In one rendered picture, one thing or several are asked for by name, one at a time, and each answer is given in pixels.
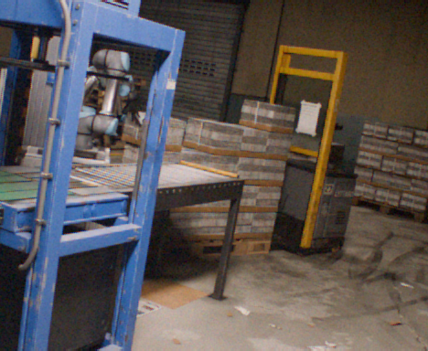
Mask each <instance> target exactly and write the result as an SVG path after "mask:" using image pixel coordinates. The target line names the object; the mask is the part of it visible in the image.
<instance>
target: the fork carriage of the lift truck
mask: <svg viewBox="0 0 428 351"><path fill-rule="evenodd" d="M275 213H276V219H275V222H274V225H273V231H272V233H273V234H272V241H278V242H280V243H282V244H283V247H285V248H288V249H290V250H297V244H298V240H299V237H300V233H301V227H302V222H303V218H299V217H298V216H295V215H293V214H288V213H286V212H283V211H282V210H278V209H277V212H275Z"/></svg>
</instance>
